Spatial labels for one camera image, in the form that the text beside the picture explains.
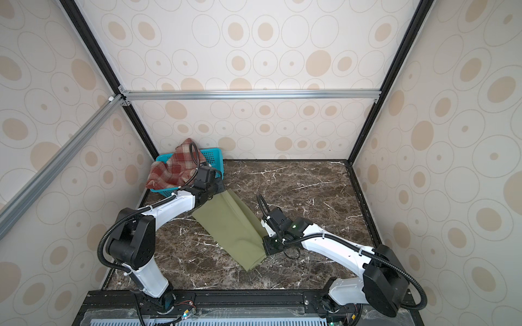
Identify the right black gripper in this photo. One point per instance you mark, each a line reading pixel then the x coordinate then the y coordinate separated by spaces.
pixel 267 247

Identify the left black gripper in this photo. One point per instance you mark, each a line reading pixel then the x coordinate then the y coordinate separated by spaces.
pixel 221 187

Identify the olive green skirt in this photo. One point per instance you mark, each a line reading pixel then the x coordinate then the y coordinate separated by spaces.
pixel 233 225

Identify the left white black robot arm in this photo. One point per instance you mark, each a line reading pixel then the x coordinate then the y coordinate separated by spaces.
pixel 130 244

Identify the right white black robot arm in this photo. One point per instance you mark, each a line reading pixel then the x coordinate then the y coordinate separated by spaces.
pixel 380 280

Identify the teal plastic basket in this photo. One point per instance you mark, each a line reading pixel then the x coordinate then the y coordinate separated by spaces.
pixel 213 157

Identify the red plaid skirt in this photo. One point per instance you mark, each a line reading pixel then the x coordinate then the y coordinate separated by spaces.
pixel 179 170

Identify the horizontal aluminium frame bar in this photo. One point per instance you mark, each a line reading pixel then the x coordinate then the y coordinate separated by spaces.
pixel 242 95

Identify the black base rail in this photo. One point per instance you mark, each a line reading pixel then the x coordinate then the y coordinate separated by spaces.
pixel 231 307

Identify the left black corner post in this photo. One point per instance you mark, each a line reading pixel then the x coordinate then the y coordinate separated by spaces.
pixel 80 24

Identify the black corner post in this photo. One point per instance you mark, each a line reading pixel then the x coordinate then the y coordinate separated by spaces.
pixel 404 48
pixel 80 24

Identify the left diagonal aluminium frame bar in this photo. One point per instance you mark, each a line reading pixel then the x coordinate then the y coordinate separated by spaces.
pixel 28 194

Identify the right black corner post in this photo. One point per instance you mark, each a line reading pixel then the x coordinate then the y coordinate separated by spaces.
pixel 404 48

